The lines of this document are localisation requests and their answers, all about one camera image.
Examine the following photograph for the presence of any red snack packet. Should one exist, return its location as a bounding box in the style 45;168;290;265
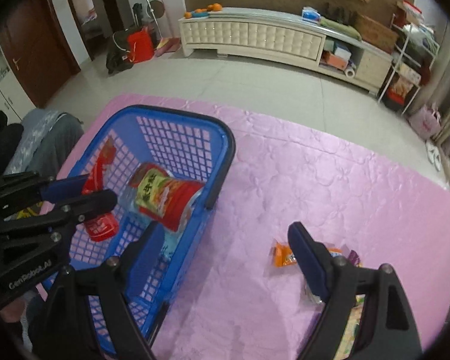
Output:
82;137;119;242

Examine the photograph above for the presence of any red green tofu snack bag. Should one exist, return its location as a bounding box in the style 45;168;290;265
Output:
122;162;205;233

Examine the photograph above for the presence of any blue plastic basket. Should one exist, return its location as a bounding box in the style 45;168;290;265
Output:
64;106;236;342

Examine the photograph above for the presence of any orange snack packet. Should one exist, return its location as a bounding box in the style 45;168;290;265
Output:
270;240;343;267

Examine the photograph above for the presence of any green cracker packet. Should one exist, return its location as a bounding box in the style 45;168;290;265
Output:
334;295;365;360

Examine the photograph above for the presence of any grey patterned sofa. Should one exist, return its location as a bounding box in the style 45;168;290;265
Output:
4;108;83;177

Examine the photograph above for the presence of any clear blue cracker packet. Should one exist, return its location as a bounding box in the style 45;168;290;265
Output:
304;283;323;305

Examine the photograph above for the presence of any purple yellow snack box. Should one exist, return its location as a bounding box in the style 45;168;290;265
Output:
341;244;362;267

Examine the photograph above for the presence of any black bag on floor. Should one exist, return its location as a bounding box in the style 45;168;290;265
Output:
105;31;133;75

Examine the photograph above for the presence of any pink quilted table cloth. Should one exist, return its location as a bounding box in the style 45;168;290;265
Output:
59;94;450;359

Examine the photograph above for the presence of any brown wooden door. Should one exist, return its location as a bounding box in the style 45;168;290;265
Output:
0;0;80;108

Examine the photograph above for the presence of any pink bag on floor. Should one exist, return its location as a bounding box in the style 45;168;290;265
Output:
408;105;441;141

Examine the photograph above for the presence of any white metal shelf rack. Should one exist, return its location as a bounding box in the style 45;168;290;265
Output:
378;0;440;116

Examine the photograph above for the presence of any cream tv cabinet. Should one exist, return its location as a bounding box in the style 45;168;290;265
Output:
178;7;392;95

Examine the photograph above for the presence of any cardboard box on cabinet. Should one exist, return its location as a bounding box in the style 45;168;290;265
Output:
353;14;398;54

